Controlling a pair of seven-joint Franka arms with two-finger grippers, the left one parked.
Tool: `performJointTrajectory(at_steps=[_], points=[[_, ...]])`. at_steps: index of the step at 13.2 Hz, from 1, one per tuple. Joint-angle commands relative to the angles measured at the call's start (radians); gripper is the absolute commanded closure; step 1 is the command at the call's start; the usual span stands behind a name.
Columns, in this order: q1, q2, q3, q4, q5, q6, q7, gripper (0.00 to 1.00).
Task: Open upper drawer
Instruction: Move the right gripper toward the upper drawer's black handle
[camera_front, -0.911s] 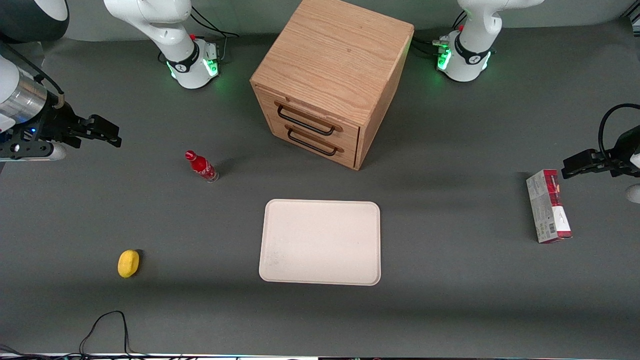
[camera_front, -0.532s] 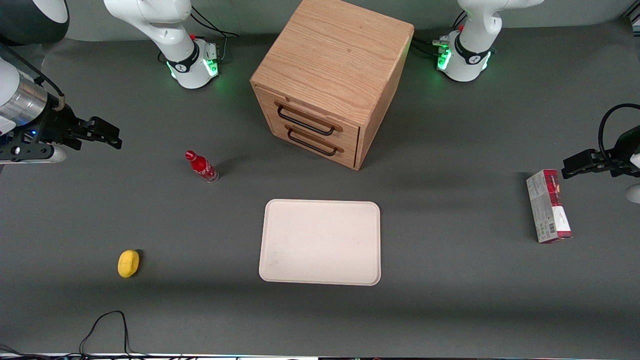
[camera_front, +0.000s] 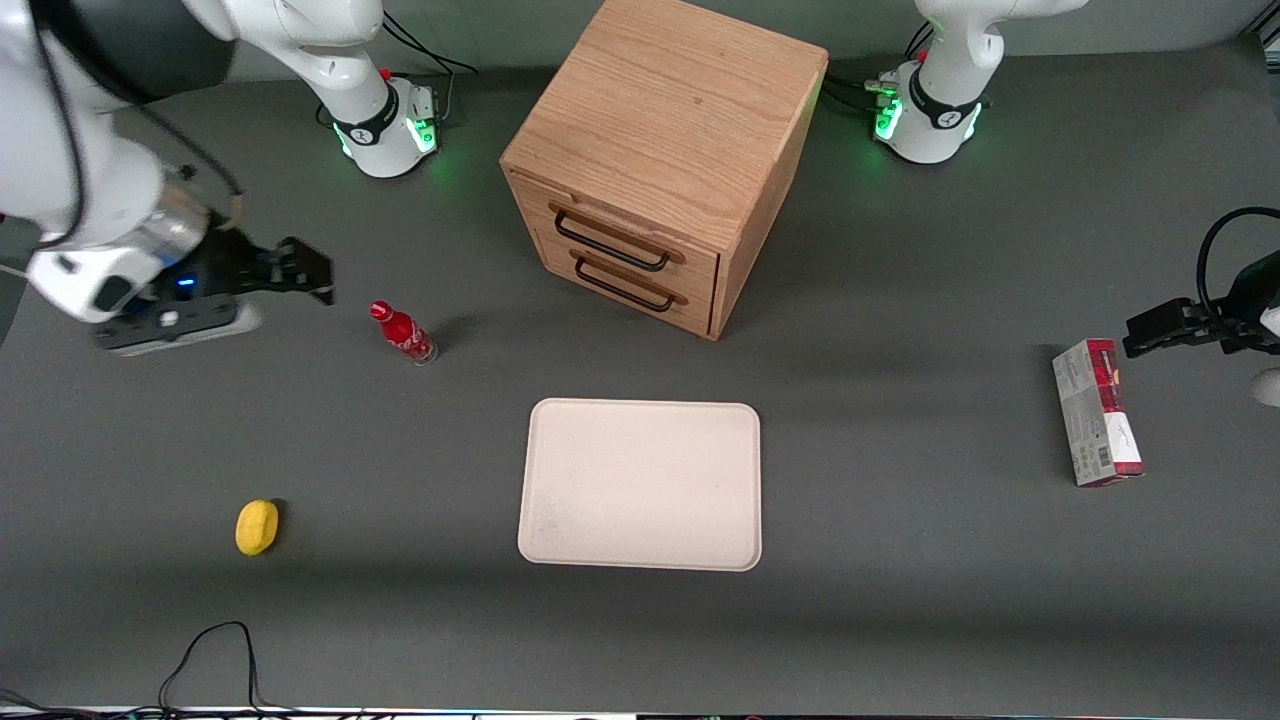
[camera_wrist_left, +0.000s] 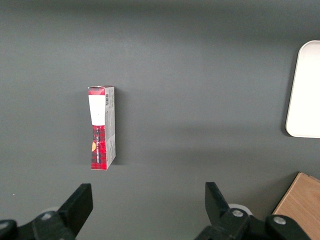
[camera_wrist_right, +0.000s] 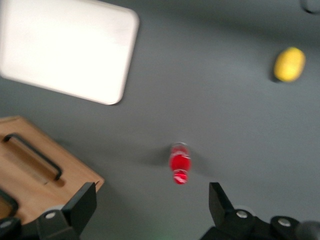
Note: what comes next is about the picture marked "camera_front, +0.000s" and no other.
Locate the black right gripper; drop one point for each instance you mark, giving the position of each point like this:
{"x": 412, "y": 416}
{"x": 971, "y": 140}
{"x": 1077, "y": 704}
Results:
{"x": 222, "y": 265}

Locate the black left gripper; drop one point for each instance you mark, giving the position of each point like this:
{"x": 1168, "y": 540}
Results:
{"x": 1243, "y": 312}

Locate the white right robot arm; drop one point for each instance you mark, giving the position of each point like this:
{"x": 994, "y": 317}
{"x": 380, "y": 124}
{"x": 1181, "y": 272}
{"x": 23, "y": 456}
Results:
{"x": 90, "y": 170}

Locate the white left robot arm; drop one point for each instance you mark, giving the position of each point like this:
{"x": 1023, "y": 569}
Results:
{"x": 945, "y": 90}

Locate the wooden two-drawer cabinet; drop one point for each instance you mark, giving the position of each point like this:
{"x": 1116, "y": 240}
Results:
{"x": 670, "y": 110}

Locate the grey and red carton box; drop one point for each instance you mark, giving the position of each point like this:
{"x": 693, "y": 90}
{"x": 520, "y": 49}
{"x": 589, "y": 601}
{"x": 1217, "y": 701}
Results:
{"x": 1095, "y": 415}

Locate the red soda bottle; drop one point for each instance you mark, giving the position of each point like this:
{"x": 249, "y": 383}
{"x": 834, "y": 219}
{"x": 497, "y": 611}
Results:
{"x": 405, "y": 333}

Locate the yellow lemon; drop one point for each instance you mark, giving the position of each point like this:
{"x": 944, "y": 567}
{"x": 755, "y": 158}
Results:
{"x": 256, "y": 527}

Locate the beige rectangular tray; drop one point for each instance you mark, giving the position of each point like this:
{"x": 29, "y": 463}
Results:
{"x": 640, "y": 485}

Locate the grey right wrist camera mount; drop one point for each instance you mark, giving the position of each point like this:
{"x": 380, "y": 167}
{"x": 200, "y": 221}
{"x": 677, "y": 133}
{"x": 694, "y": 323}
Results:
{"x": 175, "y": 328}

